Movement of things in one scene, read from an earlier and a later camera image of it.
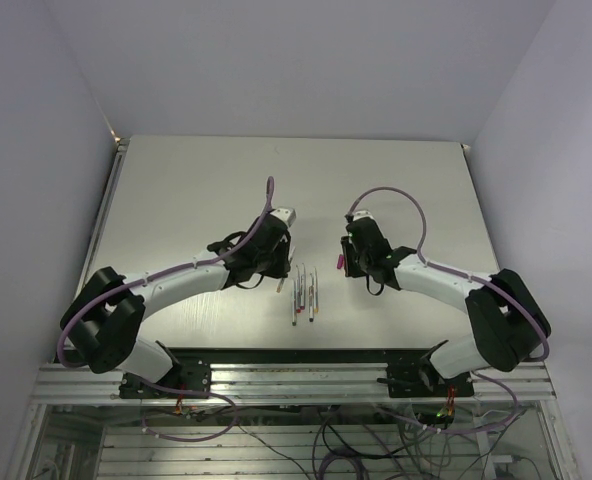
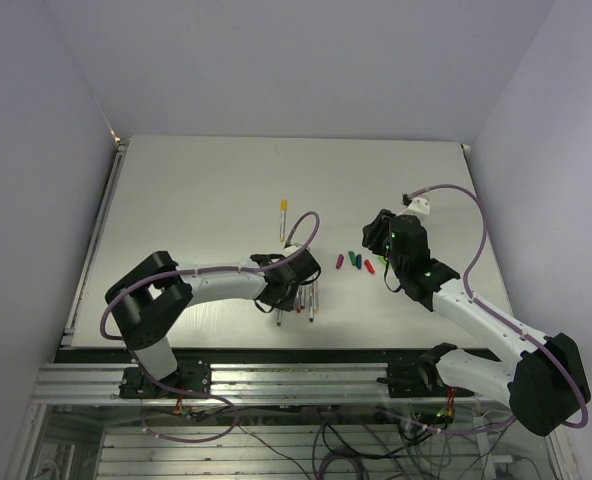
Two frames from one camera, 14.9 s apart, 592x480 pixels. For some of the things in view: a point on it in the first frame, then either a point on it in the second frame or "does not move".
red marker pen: (298, 291) does not move
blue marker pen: (311, 298) does not move
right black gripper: (347, 248) -> (373, 232)
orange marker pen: (316, 301) does not move
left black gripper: (284, 267) -> (284, 304)
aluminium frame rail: (291, 383) does not move
